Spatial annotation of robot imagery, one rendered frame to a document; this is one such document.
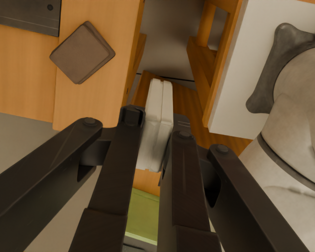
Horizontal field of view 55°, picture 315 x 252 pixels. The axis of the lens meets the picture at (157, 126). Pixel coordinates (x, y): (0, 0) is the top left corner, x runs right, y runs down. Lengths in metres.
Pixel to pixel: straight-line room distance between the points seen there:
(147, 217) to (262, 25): 0.52
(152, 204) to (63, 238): 1.45
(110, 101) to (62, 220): 1.57
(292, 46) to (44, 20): 0.46
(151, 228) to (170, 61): 0.94
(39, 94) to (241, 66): 0.42
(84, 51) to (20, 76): 0.17
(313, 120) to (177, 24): 1.11
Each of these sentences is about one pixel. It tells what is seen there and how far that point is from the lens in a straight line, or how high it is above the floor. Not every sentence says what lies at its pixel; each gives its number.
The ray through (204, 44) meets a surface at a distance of 1.27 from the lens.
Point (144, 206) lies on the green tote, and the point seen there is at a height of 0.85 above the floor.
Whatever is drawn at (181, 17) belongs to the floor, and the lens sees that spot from 1.49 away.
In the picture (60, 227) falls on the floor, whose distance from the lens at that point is 2.18.
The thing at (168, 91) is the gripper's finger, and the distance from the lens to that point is 0.19.
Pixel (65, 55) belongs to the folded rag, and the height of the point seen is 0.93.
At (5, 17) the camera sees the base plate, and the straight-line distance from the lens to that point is 0.66.
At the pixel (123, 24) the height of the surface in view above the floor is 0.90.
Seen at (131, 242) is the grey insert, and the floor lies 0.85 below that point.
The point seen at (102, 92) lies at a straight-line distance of 0.63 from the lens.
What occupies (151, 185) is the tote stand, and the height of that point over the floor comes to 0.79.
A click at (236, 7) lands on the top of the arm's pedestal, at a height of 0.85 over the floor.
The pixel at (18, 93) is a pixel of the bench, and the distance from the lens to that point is 0.71.
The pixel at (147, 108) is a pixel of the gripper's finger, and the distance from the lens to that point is 0.16.
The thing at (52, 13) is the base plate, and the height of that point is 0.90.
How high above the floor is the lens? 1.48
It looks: 64 degrees down
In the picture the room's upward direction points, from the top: 176 degrees counter-clockwise
